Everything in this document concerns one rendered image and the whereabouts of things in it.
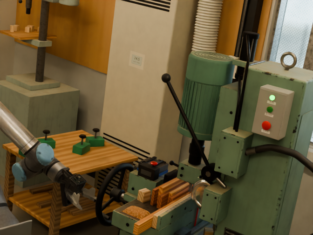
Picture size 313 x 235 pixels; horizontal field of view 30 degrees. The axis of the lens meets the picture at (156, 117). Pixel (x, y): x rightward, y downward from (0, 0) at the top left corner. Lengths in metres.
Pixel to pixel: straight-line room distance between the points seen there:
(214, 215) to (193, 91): 0.46
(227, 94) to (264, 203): 0.40
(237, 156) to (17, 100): 2.57
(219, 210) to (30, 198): 2.02
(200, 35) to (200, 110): 1.51
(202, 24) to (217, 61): 1.51
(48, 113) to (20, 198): 0.78
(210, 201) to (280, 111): 0.41
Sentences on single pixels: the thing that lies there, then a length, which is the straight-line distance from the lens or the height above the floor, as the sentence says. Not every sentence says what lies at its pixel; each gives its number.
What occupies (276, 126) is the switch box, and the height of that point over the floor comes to 1.37.
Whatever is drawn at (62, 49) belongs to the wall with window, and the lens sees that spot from 4.79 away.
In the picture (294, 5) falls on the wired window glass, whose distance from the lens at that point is 3.59.
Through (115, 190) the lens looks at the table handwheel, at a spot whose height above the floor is 0.84.
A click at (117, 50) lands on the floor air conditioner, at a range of 3.94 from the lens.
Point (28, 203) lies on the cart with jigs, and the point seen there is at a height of 0.18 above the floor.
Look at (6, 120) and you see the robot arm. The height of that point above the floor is 1.06.
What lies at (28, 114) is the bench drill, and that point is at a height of 0.58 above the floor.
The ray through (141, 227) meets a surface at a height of 0.93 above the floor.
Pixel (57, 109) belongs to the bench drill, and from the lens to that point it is 4.41.
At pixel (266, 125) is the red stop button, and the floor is 1.36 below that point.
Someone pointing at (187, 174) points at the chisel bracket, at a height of 1.03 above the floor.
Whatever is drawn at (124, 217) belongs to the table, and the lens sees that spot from 2.21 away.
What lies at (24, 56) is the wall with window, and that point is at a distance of 5.20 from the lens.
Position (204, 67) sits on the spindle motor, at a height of 1.47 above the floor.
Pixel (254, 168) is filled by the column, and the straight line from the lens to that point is 2.08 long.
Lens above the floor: 1.90
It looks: 17 degrees down
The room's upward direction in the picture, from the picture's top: 8 degrees clockwise
